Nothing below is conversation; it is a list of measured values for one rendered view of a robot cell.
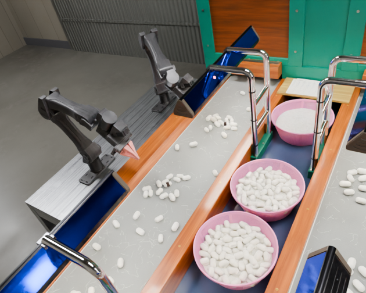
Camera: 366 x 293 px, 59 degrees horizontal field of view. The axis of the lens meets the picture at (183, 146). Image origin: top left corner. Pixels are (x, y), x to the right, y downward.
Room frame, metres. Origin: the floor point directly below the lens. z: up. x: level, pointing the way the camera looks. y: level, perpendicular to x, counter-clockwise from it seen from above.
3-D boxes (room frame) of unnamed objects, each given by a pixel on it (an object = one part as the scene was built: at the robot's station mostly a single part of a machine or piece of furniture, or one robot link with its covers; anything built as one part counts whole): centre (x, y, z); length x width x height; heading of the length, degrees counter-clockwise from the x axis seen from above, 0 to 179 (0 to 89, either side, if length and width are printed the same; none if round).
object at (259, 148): (1.12, -0.28, 0.90); 0.20 x 0.19 x 0.45; 140
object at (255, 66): (1.55, -0.47, 0.83); 0.30 x 0.06 x 0.07; 50
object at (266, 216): (0.79, -0.27, 0.72); 0.27 x 0.27 x 0.10
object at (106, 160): (1.21, 0.43, 0.71); 0.20 x 0.07 x 0.08; 139
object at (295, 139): (1.12, -0.55, 0.72); 0.27 x 0.27 x 0.10
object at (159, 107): (1.67, 0.04, 0.71); 0.20 x 0.07 x 0.08; 139
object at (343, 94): (1.29, -0.69, 0.77); 0.33 x 0.15 x 0.01; 50
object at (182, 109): (1.17, -0.23, 1.08); 0.62 x 0.08 x 0.07; 140
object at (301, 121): (1.12, -0.55, 0.71); 0.22 x 0.22 x 0.06
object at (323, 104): (0.86, -0.59, 0.90); 0.20 x 0.19 x 0.45; 140
